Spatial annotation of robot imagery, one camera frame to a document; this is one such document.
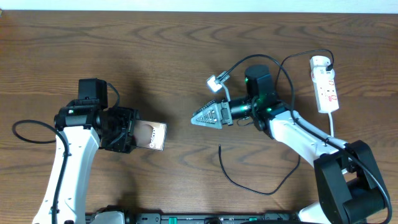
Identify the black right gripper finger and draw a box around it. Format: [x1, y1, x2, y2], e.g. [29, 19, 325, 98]
[190, 103, 222, 129]
[196, 100, 216, 114]

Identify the Samsung Galaxy smartphone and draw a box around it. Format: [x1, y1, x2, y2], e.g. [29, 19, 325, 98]
[133, 120, 167, 151]

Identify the black charging cable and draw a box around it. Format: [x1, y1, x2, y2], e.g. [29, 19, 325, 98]
[218, 49, 335, 196]

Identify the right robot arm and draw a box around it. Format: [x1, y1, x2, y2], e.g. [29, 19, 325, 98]
[191, 65, 392, 223]

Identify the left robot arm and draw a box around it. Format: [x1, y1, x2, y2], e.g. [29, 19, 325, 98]
[33, 78, 138, 223]

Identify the white power strip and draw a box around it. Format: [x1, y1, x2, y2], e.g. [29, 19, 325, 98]
[310, 55, 339, 114]

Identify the black right camera cable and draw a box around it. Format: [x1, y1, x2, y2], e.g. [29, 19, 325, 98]
[222, 54, 393, 224]

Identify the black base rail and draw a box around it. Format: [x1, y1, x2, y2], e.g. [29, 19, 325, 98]
[86, 212, 300, 224]

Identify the white power strip cord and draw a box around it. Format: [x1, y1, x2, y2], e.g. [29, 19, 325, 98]
[328, 112, 335, 138]

